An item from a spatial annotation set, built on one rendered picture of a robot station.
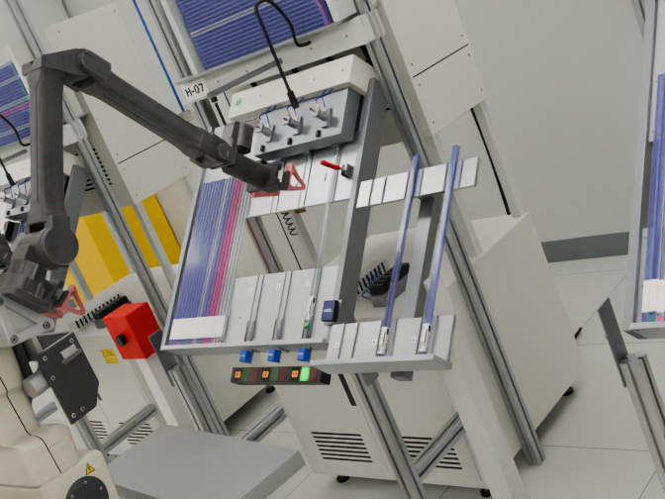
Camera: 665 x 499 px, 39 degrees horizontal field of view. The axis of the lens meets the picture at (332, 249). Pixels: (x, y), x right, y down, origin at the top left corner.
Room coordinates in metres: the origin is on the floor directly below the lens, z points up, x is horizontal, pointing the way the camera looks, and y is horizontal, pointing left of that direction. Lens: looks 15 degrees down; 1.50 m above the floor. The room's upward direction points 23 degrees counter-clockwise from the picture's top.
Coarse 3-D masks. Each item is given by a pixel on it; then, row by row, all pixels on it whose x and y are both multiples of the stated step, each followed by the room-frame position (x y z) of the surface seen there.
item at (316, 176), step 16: (352, 144) 2.44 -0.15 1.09; (272, 160) 2.67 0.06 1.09; (288, 160) 2.62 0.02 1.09; (304, 160) 2.56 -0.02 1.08; (320, 160) 2.51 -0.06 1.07; (352, 160) 2.41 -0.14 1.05; (208, 176) 2.88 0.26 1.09; (224, 176) 2.82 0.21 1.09; (304, 176) 2.53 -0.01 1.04; (320, 176) 2.48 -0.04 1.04; (336, 176) 2.42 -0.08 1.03; (288, 192) 2.55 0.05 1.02; (304, 192) 2.50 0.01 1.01; (320, 192) 2.45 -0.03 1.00; (336, 192) 2.40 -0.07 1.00; (256, 208) 2.62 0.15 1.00; (272, 208) 2.57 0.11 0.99; (288, 208) 2.52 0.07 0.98
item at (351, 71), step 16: (336, 64) 2.52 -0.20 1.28; (352, 64) 2.47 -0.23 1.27; (368, 64) 2.51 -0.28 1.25; (288, 80) 2.65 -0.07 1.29; (304, 80) 2.60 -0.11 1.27; (320, 80) 2.54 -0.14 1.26; (336, 80) 2.48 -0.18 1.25; (352, 80) 2.46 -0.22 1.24; (368, 80) 2.50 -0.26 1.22; (240, 96) 2.80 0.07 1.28; (256, 96) 2.74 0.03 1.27; (272, 96) 2.67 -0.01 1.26; (304, 96) 2.57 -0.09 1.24; (240, 112) 2.76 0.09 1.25; (256, 112) 2.72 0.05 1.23
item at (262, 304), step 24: (240, 288) 2.51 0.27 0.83; (264, 288) 2.43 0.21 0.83; (288, 288) 2.36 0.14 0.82; (240, 312) 2.46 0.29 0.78; (264, 312) 2.39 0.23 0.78; (288, 312) 2.32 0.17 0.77; (240, 336) 2.41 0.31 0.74; (264, 336) 2.34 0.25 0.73; (288, 336) 2.27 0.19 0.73; (312, 336) 2.21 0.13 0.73
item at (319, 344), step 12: (168, 348) 2.59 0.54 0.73; (180, 348) 2.55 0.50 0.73; (192, 348) 2.51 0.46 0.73; (204, 348) 2.48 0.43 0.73; (216, 348) 2.45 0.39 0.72; (228, 348) 2.42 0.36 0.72; (240, 348) 2.38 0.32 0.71; (252, 348) 2.35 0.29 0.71; (264, 348) 2.33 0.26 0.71; (276, 348) 2.30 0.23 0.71; (288, 348) 2.27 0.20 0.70; (300, 348) 2.25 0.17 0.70; (324, 348) 2.20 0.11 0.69
